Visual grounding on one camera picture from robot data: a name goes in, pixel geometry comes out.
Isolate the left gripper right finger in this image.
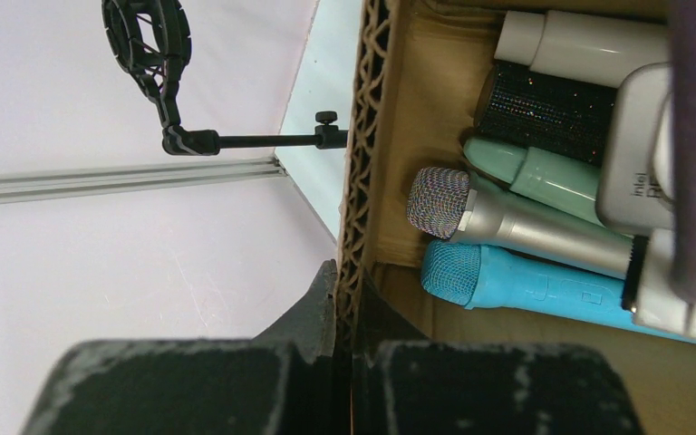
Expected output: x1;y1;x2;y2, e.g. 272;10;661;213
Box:
351;276;643;434

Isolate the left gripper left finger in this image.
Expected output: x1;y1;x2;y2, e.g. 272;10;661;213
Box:
23;260;339;434

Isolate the brown cardboard box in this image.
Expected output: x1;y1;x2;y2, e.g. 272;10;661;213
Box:
334;0;696;434

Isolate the blue microphone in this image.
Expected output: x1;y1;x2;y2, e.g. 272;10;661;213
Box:
420;240;696;343

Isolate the silver microphone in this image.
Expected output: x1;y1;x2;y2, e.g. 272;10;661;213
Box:
406;167;632;279

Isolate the mint green microphone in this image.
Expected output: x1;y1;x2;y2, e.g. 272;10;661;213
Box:
463;137;601;225

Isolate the black glitter microphone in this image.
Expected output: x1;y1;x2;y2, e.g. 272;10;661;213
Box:
473;61;617;168

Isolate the white microphone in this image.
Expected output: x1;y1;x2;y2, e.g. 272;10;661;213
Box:
494;10;670;88

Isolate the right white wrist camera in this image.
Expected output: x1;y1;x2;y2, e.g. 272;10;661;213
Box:
595;63;696;343

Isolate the aluminium frame post left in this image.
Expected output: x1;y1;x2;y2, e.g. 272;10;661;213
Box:
0;157;286;205

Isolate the tripod shock mount stand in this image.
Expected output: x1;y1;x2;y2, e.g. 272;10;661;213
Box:
101;0;348;157

